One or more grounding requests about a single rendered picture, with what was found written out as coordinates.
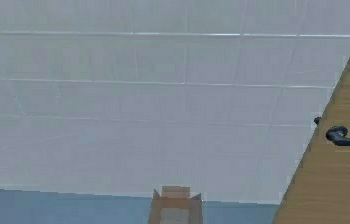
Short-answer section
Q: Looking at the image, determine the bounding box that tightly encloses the black door handle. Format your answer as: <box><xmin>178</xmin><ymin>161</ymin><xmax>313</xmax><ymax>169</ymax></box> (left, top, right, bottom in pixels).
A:
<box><xmin>313</xmin><ymin>116</ymin><xmax>350</xmax><ymax>147</ymax></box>

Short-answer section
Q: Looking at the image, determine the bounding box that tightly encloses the light wooden room door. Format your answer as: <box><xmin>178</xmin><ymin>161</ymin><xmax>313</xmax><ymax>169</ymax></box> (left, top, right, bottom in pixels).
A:
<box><xmin>272</xmin><ymin>22</ymin><xmax>350</xmax><ymax>224</ymax></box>

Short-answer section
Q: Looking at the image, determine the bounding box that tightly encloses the brown cardboard box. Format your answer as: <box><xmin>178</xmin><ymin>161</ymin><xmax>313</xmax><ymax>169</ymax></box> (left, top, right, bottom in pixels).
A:
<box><xmin>147</xmin><ymin>185</ymin><xmax>204</xmax><ymax>224</ymax></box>

